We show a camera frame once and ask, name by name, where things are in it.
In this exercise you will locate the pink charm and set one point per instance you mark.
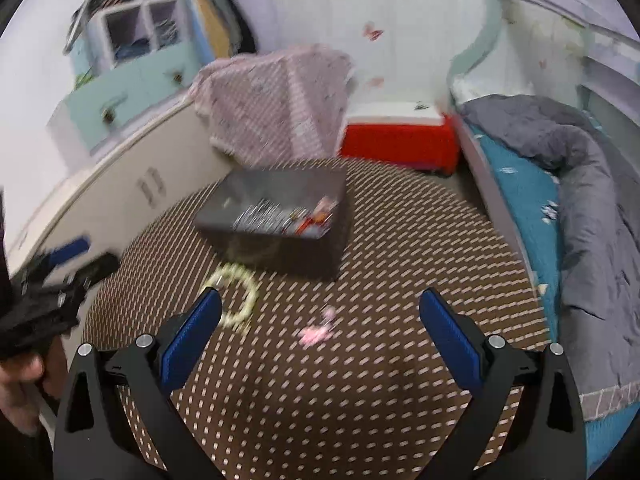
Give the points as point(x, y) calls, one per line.
point(316, 332)

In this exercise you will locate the white cube shelf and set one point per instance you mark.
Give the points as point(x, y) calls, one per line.
point(145, 10)

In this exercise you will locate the brown polka dot tablecloth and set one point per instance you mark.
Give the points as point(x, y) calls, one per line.
point(325, 385)

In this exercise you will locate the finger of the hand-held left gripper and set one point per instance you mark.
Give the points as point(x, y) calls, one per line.
point(97, 266)
point(70, 251)

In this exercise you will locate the white wardrobe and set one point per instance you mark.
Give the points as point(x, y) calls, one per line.
point(310, 15)

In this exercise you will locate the checked bear print cloth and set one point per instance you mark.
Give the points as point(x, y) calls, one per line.
point(270, 110)

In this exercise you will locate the grey duvet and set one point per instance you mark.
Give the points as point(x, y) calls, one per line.
point(600, 220)

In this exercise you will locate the pink butterfly sticker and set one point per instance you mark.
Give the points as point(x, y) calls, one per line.
point(373, 31)

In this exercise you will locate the folded blue clothes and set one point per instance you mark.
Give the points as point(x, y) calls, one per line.
point(132, 51)

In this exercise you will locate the shiny silver jewelry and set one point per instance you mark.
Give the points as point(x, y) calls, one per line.
point(260, 216)

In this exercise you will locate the green plant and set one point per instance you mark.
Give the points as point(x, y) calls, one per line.
point(83, 80)

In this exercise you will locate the red storage box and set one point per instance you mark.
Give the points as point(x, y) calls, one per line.
point(400, 145)

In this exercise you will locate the teal bed sheet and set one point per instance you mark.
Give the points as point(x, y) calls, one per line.
point(530, 185)

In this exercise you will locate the folded grey clothes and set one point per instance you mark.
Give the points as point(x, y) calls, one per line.
point(166, 34)

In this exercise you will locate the pale butterfly sticker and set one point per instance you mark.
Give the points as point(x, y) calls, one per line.
point(376, 81)

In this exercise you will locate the hanging clothes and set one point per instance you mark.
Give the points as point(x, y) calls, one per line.
point(220, 22)

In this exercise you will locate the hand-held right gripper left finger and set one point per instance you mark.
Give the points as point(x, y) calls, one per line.
point(192, 342)

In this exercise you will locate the teal drawer unit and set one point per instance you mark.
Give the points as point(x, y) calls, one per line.
point(130, 85)

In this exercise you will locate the dark grey jewelry box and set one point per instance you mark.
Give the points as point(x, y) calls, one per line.
point(280, 255)

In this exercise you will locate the person's left hand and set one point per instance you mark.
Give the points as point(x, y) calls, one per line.
point(22, 377)

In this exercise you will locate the white low cabinet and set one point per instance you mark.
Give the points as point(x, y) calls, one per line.
point(115, 195)

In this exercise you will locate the teal bunk bed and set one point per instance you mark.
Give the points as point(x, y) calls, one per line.
point(550, 20)

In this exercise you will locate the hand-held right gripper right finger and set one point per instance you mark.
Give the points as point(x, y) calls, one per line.
point(452, 342)

